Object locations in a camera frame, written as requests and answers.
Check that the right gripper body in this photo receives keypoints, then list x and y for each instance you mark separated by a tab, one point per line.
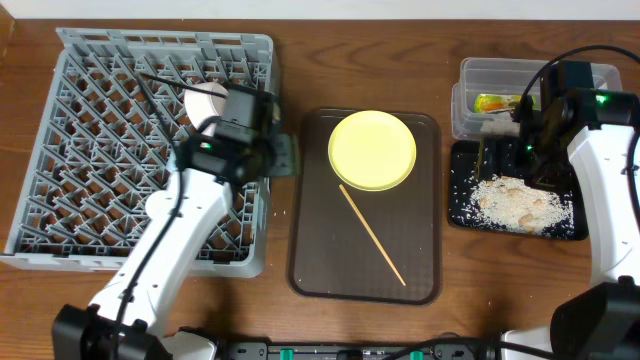
532	163

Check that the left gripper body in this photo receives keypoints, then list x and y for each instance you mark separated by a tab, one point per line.
282	154

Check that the rice and food scraps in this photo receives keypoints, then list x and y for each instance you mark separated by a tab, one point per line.
507	204

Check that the pink bowl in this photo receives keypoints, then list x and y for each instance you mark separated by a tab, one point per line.
200	106

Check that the green snack wrapper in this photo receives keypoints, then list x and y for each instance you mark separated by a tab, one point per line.
495	103

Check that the wooden chopstick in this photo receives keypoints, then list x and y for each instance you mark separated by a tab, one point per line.
371	234

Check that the yellow plate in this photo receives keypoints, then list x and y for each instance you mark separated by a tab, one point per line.
372	150

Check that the white cup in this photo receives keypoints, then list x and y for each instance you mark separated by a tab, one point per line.
156	204

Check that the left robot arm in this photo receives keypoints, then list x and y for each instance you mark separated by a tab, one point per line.
127	319

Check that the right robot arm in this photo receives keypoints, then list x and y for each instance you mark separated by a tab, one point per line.
587	139

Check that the black waste tray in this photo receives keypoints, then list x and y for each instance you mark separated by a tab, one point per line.
462	166

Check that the clear plastic bin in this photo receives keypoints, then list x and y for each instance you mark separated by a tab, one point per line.
491	76

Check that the dark brown serving tray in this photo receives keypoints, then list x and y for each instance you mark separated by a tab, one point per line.
332	256

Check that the grey dish rack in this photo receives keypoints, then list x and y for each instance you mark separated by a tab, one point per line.
99	155

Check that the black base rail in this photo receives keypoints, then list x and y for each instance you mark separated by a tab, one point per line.
350	351

